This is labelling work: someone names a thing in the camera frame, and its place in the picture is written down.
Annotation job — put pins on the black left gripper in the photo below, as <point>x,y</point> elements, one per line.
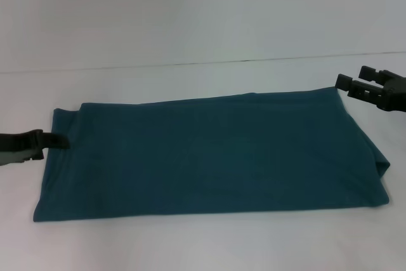
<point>19,145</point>

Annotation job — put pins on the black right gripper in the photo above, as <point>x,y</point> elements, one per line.
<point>395,93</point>

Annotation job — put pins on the teal FREE print T-shirt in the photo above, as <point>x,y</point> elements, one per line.
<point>206,156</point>

